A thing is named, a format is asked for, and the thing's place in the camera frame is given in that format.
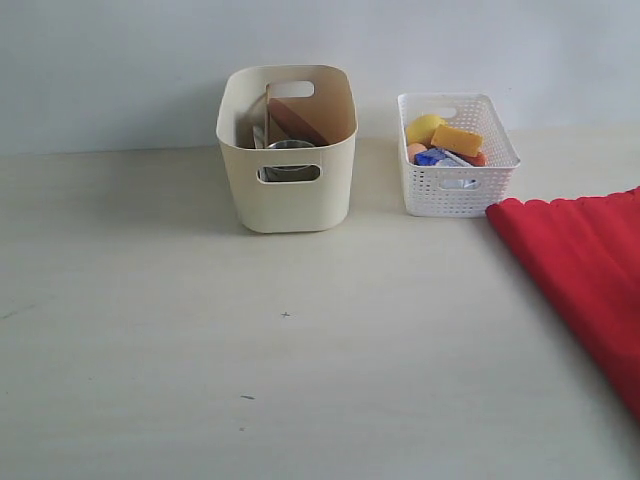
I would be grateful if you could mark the stainless steel cup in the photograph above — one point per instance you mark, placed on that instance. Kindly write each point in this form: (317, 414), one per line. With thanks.
(290, 173)

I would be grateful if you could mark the brown wooden plate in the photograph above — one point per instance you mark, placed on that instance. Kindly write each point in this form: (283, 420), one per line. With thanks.
(293, 125)

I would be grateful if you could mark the brown egg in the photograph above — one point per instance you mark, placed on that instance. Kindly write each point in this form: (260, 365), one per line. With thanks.
(413, 149)

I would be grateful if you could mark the blue white milk carton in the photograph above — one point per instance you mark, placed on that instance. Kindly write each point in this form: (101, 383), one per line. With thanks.
(438, 157)

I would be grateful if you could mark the cream plastic storage bin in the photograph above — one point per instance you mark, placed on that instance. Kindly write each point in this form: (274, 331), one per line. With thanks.
(322, 96)

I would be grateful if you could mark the yellow lemon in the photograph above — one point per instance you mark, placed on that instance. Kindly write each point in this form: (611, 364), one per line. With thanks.
(422, 129)

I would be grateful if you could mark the wooden chopstick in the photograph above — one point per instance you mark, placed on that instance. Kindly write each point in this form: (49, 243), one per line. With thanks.
(267, 117)

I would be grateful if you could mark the yellow cheese wedge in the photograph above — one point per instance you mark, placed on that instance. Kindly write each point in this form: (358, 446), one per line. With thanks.
(457, 140)

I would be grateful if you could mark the fried chicken nugget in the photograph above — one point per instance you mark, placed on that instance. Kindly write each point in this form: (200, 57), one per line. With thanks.
(479, 160)

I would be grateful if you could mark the red scalloped cloth mat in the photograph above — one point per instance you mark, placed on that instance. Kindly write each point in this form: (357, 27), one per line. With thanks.
(583, 254)

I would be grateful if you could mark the steel table knife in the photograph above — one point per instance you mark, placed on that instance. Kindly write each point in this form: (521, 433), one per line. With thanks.
(258, 137)

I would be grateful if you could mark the white perforated plastic basket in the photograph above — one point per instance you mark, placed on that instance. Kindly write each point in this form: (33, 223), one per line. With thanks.
(465, 191)

